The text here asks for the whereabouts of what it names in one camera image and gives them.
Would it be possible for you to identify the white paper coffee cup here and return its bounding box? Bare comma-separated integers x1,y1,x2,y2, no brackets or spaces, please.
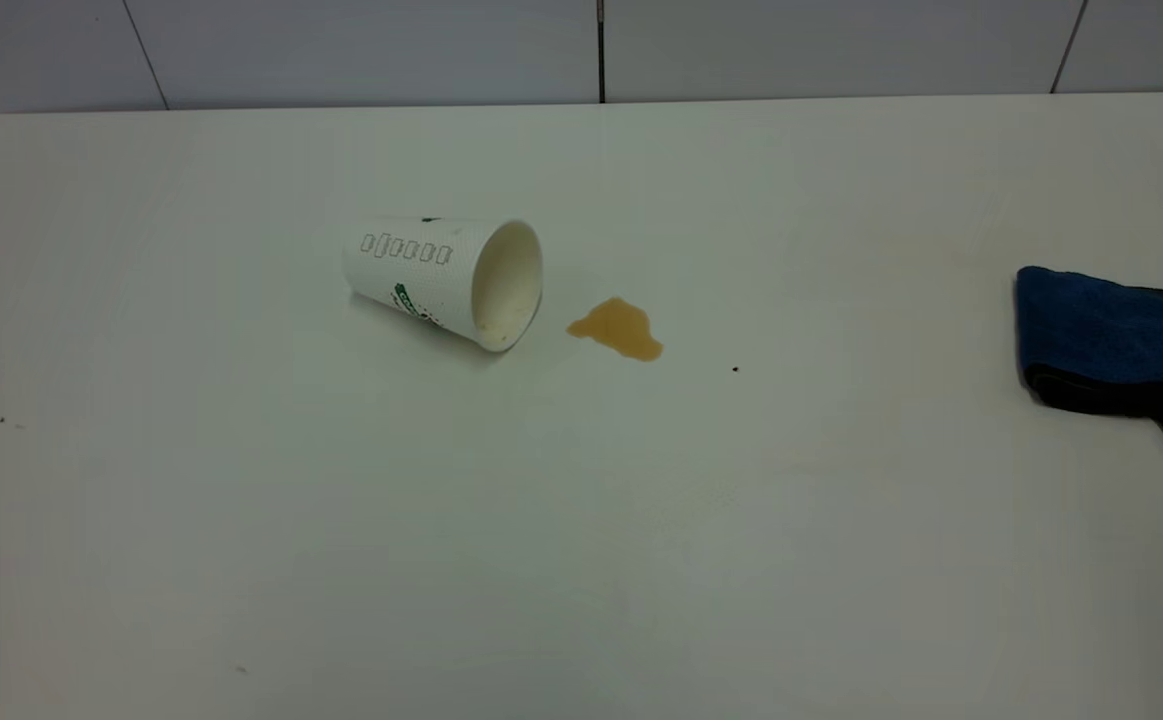
342,216,545,353

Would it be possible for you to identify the brown coffee spill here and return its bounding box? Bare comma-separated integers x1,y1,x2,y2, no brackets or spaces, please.
567,297,664,362

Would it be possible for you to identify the blue black-edged cleaning cloth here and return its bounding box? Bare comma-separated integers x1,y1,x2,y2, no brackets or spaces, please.
1014,265,1163,459

